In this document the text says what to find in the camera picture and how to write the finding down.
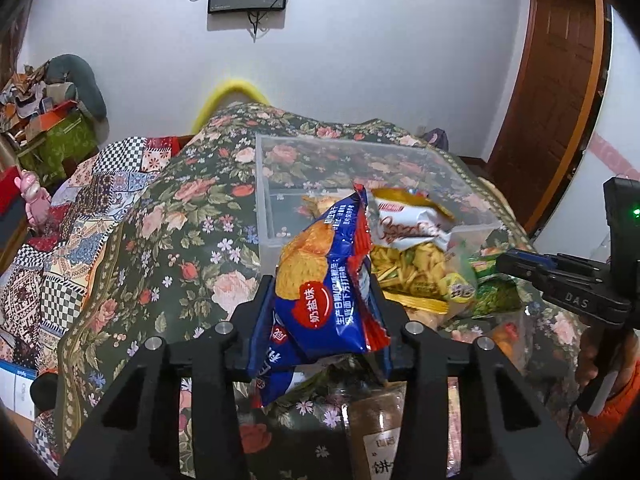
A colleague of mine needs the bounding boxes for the green snack packet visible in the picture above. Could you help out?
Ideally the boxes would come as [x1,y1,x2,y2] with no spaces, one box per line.
[469,254,522,318]

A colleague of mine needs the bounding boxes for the green fabric covered box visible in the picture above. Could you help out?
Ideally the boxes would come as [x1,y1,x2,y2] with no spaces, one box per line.
[17,110,98,186]

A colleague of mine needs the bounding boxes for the floral green bedspread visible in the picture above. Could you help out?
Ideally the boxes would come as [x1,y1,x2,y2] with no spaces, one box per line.
[48,104,582,479]

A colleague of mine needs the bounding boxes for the brown wooden door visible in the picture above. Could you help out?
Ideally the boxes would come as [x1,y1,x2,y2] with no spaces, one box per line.
[488,0,612,234]

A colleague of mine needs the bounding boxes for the white red snack bag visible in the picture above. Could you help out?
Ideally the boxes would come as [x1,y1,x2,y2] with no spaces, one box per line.
[368,188,457,252]

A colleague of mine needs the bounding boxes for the grey neck pillow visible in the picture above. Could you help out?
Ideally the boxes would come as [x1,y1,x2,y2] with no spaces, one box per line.
[46,54,106,122]

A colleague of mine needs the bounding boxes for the purple slipper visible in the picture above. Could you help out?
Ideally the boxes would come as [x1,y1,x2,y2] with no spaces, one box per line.
[423,128,449,152]

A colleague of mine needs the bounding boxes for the patchwork checkered quilt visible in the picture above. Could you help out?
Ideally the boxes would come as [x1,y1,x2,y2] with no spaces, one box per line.
[0,135,182,470]

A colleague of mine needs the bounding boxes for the pink plush toy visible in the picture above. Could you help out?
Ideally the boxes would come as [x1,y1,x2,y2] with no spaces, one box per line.
[14,169,51,230]

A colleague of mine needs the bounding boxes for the yellow curved bed rail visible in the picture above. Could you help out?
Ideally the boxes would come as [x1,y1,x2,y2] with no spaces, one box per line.
[191,79,269,134]

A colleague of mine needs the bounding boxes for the orange sleeve forearm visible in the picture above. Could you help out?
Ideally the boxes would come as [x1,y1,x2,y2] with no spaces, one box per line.
[582,359,640,451]

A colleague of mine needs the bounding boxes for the pile of patterned cloths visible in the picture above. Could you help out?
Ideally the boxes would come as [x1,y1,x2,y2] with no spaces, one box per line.
[1,61,77,132]

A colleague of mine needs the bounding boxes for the yellow chips snack bag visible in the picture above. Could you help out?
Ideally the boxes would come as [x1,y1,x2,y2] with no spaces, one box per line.
[370,243,477,328]

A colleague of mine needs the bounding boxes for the red box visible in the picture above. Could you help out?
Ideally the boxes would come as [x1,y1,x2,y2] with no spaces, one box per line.
[0,166,21,214]

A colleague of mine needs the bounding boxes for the person's right hand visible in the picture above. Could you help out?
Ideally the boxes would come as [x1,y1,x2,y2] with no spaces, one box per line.
[574,314,640,396]

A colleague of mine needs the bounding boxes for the blue cracker snack bag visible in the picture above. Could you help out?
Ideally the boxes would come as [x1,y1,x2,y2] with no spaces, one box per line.
[252,184,390,408]

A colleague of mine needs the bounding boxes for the brown labelled biscuit pack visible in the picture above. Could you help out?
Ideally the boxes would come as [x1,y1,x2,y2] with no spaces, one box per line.
[342,382,406,480]

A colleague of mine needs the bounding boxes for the white blue cardboard box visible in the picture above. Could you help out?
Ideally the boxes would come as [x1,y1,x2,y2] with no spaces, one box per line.
[0,361,37,422]

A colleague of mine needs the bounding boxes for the clear plastic storage box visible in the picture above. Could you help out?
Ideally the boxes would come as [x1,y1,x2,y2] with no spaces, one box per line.
[255,134,500,274]

